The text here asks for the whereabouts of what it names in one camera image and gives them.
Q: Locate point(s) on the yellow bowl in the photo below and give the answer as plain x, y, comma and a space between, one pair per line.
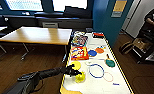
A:
81, 78

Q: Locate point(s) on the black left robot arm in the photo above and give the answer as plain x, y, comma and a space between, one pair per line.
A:
33, 80

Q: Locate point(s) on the yellow table tennis paddle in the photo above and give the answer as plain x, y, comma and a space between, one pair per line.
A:
77, 64

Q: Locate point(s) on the blue bowl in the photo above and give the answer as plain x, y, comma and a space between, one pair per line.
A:
92, 53

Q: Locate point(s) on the green table tennis paddle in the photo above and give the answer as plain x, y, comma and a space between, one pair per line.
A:
110, 62

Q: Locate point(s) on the red black device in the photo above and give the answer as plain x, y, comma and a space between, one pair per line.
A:
98, 35

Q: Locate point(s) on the black cushion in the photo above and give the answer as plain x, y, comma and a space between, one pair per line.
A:
77, 12

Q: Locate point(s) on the dark window bench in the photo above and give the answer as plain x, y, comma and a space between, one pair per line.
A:
23, 20

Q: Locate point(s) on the black wheeled cart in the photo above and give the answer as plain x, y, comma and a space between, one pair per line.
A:
148, 46

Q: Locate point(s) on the yellow wall sign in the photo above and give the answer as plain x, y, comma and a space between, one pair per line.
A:
119, 7

